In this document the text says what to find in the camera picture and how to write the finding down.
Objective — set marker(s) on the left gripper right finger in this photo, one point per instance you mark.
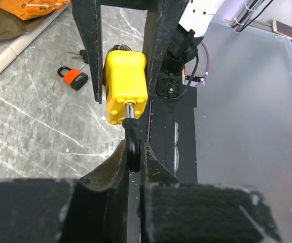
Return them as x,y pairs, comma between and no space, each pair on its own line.
171,211

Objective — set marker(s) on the black-headed keys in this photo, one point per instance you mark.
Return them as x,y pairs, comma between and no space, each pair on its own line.
80,55

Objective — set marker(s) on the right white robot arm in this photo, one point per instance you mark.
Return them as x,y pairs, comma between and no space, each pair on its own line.
196,17

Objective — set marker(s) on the smartphone on table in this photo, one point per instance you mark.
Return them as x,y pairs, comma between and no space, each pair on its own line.
282,29

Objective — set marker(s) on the yellow padlock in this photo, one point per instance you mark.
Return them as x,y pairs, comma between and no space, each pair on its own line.
126,96

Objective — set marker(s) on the orange padlock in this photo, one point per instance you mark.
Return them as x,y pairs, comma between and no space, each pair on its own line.
73,77

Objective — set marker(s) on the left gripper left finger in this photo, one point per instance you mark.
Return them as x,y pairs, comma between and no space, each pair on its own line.
90,209

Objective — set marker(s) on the beige tiered shelf rack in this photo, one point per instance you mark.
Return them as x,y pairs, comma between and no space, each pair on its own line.
11,49

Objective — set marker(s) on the brown snack pouch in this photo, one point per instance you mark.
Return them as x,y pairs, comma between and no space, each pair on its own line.
12,27

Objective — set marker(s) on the orange Honey Dijon bag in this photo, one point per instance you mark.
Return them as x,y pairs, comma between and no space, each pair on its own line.
29,9

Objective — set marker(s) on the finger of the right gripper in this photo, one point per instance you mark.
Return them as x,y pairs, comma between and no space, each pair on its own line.
161,22
87,16

